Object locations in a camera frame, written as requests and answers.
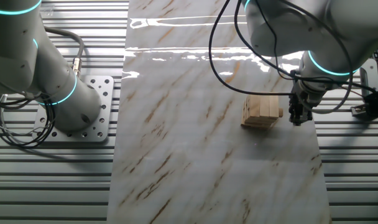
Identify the grey looped cable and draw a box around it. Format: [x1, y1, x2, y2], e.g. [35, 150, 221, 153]
[282, 0, 354, 114]

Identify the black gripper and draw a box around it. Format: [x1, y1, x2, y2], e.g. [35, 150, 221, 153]
[288, 81, 316, 127]

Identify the silver depth camera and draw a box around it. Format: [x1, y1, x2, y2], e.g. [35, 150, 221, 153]
[359, 58, 378, 94]

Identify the grey clamp device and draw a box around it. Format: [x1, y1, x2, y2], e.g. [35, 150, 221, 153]
[350, 90, 378, 119]

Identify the white marble pattern mat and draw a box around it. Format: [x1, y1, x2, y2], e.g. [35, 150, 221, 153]
[106, 0, 333, 224]

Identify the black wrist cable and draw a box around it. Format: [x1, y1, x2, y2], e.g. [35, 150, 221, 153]
[234, 0, 302, 80]
[208, 0, 294, 96]

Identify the grey cable with metal connector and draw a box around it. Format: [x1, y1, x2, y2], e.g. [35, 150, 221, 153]
[44, 26, 85, 78]

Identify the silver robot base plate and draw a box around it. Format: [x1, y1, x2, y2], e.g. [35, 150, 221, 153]
[32, 75, 114, 143]

